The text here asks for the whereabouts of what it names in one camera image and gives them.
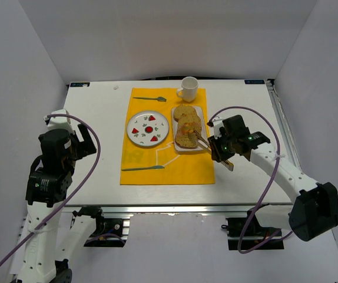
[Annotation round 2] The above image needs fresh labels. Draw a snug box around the yellow cloth placemat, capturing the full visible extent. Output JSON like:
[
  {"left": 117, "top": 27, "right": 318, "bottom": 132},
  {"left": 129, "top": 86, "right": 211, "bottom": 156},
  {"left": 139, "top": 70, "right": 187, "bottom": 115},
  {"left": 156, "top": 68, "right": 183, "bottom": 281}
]
[{"left": 120, "top": 88, "right": 215, "bottom": 185}]

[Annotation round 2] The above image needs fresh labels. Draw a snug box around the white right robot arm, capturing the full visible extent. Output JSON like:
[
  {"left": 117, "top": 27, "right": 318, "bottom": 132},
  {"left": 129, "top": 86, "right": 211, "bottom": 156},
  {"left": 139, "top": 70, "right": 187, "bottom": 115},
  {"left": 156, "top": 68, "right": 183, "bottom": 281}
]
[{"left": 208, "top": 115, "right": 338, "bottom": 242}]

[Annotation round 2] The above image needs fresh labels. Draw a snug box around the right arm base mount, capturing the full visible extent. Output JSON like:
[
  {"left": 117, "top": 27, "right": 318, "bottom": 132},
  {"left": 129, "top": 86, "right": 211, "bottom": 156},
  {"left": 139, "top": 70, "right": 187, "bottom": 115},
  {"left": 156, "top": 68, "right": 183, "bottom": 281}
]
[{"left": 221, "top": 205, "right": 284, "bottom": 251}]

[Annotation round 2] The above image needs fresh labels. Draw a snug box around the right side aluminium rail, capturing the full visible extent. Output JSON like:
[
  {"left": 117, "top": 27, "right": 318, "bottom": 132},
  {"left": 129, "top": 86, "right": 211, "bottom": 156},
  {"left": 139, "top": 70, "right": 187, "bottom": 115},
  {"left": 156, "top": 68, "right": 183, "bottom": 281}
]
[{"left": 266, "top": 78, "right": 301, "bottom": 170}]

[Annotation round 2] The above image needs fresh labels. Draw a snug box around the teal knife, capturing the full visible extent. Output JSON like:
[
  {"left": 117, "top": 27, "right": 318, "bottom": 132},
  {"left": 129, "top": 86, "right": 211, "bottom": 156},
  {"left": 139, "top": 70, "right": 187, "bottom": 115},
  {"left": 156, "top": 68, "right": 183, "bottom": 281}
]
[{"left": 121, "top": 165, "right": 165, "bottom": 172}]

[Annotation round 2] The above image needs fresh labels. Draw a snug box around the white mug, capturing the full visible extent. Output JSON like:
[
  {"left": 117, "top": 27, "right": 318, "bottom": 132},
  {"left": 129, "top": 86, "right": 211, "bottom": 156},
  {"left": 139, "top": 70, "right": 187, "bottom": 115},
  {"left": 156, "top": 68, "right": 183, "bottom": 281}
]
[{"left": 176, "top": 77, "right": 198, "bottom": 103}]

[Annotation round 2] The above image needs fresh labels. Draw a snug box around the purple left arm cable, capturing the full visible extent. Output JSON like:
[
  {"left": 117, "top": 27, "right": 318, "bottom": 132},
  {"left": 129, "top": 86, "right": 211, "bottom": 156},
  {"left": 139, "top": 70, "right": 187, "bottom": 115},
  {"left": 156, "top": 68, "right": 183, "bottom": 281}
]
[{"left": 0, "top": 114, "right": 127, "bottom": 283}]

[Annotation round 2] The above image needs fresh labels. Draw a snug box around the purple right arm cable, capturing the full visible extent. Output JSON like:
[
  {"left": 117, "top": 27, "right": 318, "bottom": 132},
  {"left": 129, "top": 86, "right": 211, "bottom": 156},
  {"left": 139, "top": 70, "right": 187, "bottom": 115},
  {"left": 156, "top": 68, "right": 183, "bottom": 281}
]
[{"left": 207, "top": 106, "right": 294, "bottom": 254}]

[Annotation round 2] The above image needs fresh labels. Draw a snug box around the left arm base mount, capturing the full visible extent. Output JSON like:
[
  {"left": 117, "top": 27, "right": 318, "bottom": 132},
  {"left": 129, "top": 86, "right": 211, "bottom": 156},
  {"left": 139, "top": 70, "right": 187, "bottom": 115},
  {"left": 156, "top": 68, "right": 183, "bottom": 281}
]
[{"left": 71, "top": 206, "right": 128, "bottom": 248}]

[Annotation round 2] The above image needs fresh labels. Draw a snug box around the orange topped bread slice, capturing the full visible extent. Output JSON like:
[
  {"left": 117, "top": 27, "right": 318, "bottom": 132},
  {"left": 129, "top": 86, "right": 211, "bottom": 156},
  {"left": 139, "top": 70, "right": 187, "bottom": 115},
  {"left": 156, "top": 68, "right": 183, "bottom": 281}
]
[{"left": 177, "top": 121, "right": 201, "bottom": 136}]

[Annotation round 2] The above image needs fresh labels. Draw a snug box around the teal fork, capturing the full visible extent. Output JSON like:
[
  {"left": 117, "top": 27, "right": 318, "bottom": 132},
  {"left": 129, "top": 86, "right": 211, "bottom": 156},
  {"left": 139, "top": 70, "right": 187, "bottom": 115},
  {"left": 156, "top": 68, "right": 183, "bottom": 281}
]
[{"left": 134, "top": 97, "right": 167, "bottom": 102}]

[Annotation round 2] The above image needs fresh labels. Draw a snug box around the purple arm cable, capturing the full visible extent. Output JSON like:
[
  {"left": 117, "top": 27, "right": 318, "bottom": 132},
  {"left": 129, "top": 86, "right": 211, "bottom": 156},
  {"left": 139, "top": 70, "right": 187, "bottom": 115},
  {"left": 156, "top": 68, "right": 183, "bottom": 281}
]
[
  {"left": 0, "top": 114, "right": 127, "bottom": 283},
  {"left": 207, "top": 106, "right": 294, "bottom": 254}
]

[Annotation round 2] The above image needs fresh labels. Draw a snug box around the front bread slice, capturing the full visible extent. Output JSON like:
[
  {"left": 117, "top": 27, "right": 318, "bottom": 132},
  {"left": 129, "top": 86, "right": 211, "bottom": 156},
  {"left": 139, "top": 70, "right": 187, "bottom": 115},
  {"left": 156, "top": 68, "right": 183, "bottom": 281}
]
[{"left": 174, "top": 133, "right": 198, "bottom": 149}]

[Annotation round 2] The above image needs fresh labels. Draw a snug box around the rear bread slice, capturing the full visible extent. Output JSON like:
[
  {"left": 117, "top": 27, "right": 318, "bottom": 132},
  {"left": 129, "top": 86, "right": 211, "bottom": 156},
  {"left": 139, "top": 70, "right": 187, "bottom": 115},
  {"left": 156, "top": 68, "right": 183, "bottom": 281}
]
[{"left": 173, "top": 104, "right": 197, "bottom": 121}]

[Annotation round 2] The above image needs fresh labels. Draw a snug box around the round watermelon pattern plate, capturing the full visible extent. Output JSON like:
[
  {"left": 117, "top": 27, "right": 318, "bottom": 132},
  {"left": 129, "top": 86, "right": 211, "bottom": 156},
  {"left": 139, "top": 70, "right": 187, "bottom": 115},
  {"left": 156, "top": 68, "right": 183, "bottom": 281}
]
[{"left": 126, "top": 110, "right": 170, "bottom": 148}]

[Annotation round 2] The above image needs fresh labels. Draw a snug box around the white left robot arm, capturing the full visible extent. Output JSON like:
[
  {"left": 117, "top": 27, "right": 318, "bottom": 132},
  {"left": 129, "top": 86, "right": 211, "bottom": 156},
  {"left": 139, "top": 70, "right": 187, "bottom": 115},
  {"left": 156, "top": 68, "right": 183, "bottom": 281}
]
[{"left": 14, "top": 109, "right": 101, "bottom": 282}]

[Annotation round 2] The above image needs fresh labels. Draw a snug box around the aluminium table edge rail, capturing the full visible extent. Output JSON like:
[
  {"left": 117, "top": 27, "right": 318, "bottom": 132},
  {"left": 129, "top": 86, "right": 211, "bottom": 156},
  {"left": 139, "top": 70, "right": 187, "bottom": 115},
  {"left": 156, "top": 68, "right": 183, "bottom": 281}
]
[{"left": 62, "top": 203, "right": 294, "bottom": 216}]

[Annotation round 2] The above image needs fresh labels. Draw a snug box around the middle bread slice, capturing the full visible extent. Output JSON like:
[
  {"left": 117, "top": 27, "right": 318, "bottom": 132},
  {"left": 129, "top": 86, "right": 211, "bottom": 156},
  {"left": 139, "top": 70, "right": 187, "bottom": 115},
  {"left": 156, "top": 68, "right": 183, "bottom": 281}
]
[{"left": 178, "top": 114, "right": 201, "bottom": 126}]

